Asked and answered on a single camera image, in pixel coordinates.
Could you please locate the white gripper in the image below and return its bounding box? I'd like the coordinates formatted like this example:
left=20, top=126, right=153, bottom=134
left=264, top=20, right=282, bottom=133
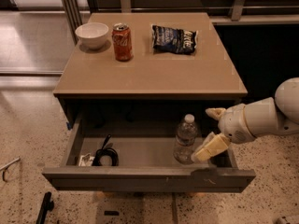
left=191, top=104, right=255, bottom=162

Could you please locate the clear plastic water bottle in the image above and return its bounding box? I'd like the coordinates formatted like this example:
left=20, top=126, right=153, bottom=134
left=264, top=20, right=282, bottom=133
left=173, top=114, right=198, bottom=164

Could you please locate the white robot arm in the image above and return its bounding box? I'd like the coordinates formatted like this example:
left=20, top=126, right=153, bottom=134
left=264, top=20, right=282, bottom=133
left=191, top=77, right=299, bottom=162

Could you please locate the grey cabinet with counter top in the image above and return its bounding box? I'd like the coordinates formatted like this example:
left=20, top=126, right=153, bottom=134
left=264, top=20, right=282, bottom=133
left=53, top=13, right=248, bottom=122

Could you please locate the open grey top drawer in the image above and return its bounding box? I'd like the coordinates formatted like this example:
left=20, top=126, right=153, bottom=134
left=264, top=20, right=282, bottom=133
left=43, top=114, right=255, bottom=192

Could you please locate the dark blue chip bag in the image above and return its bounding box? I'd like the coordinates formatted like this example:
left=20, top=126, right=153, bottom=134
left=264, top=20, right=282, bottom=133
left=151, top=25, right=198, bottom=54

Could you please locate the orange soda can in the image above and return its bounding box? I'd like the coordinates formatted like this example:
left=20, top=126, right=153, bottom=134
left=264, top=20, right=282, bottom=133
left=112, top=22, right=133, bottom=62

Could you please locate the small white packet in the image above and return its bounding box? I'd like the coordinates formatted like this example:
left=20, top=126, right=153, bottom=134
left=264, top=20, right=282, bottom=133
left=78, top=153, right=94, bottom=166

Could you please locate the white ceramic bowl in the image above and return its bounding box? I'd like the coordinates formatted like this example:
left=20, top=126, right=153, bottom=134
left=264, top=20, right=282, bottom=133
left=75, top=22, right=109, bottom=49

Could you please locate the metal rod on floor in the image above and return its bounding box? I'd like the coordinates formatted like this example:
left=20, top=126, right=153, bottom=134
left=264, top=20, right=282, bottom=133
left=0, top=157, right=21, bottom=182

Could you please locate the coiled black cable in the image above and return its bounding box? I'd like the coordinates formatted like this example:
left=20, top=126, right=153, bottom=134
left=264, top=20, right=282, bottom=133
left=92, top=133, right=120, bottom=167

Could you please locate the metal window frame rail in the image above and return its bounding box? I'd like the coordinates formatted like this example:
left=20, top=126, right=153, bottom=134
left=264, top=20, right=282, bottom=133
left=62, top=0, right=299, bottom=23

